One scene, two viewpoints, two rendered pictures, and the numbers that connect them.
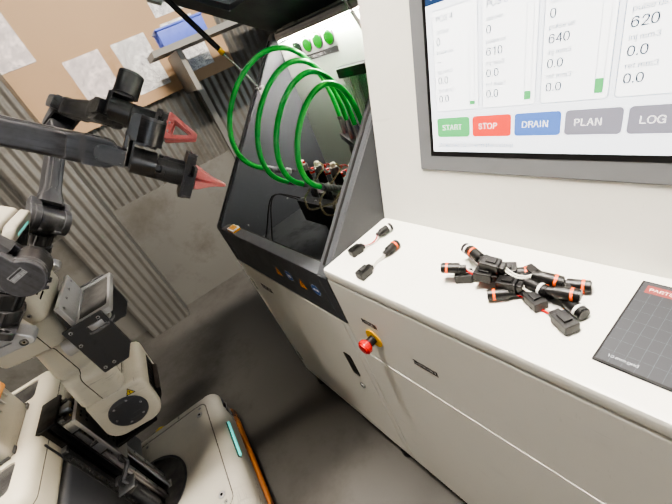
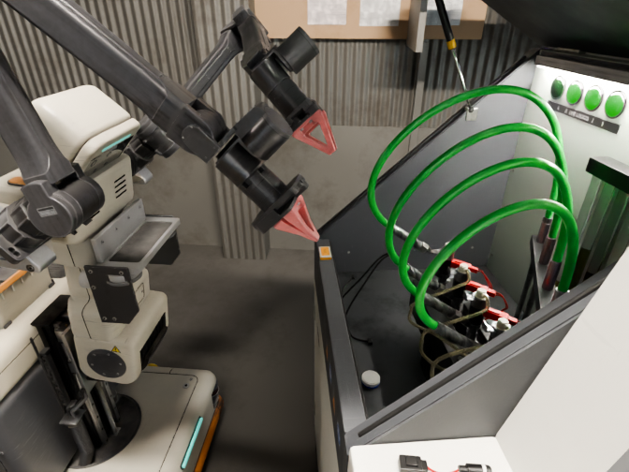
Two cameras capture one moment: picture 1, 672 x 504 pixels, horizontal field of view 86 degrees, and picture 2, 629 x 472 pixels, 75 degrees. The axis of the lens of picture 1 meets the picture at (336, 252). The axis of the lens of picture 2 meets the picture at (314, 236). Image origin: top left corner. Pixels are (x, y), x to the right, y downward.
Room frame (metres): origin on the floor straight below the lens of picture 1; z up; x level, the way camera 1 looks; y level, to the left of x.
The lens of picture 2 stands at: (0.34, -0.06, 1.54)
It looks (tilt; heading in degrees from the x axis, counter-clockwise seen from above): 29 degrees down; 24
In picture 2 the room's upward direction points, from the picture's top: straight up
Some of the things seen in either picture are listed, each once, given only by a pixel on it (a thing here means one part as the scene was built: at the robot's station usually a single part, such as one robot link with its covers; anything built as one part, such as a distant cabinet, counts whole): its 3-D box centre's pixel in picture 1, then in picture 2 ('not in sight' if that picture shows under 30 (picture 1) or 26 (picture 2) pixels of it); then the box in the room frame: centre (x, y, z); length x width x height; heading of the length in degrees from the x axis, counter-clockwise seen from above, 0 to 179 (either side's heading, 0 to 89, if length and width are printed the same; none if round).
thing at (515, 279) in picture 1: (509, 276); not in sight; (0.41, -0.23, 1.01); 0.23 x 0.11 x 0.06; 28
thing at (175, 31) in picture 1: (180, 32); not in sight; (2.54, 0.30, 1.65); 0.28 x 0.19 x 0.09; 109
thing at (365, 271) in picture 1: (378, 259); not in sight; (0.63, -0.08, 0.99); 0.12 x 0.02 x 0.02; 117
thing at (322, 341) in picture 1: (320, 350); (325, 445); (1.01, 0.21, 0.44); 0.65 x 0.02 x 0.68; 28
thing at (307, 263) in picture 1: (275, 262); (334, 333); (1.02, 0.19, 0.87); 0.62 x 0.04 x 0.16; 28
